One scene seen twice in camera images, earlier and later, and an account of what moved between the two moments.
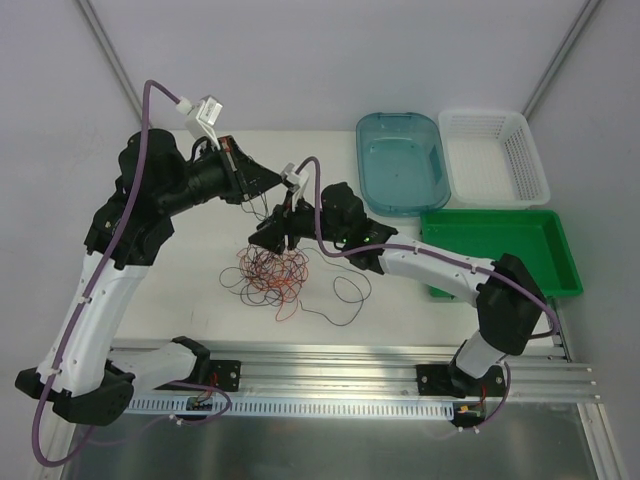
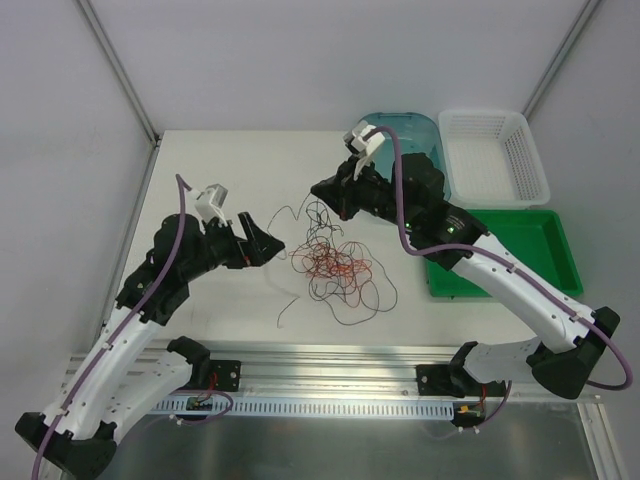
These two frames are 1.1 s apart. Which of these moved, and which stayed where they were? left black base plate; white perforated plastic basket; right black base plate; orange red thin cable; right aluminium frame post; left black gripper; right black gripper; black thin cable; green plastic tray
Moved: left black gripper; black thin cable; right black gripper; orange red thin cable
Stayed: right aluminium frame post; green plastic tray; left black base plate; right black base plate; white perforated plastic basket
